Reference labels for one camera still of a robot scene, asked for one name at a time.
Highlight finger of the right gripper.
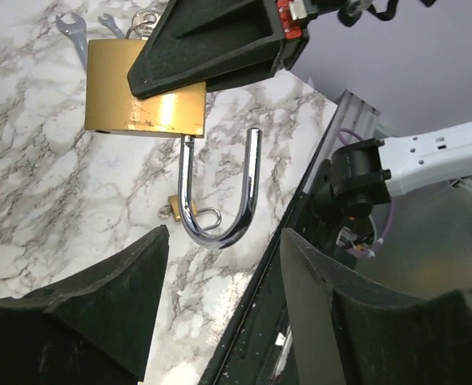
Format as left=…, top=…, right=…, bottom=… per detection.
left=127, top=0, right=309, bottom=99

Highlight small silver wrench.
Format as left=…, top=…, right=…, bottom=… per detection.
left=97, top=13, right=126, bottom=39

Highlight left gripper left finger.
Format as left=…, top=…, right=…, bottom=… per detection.
left=0, top=225, right=169, bottom=384

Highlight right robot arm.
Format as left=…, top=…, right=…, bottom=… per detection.
left=127, top=1, right=472, bottom=224

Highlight large silver wrench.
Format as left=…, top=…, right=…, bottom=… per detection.
left=55, top=12, right=88, bottom=71

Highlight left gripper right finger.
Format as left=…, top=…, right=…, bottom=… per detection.
left=280, top=229, right=472, bottom=384

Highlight small brass padlock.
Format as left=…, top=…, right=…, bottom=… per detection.
left=158, top=193, right=222, bottom=231

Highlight silver keys on ring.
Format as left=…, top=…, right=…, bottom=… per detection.
left=125, top=8, right=161, bottom=40

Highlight large brass padlock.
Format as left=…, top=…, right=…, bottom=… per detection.
left=84, top=38, right=263, bottom=249

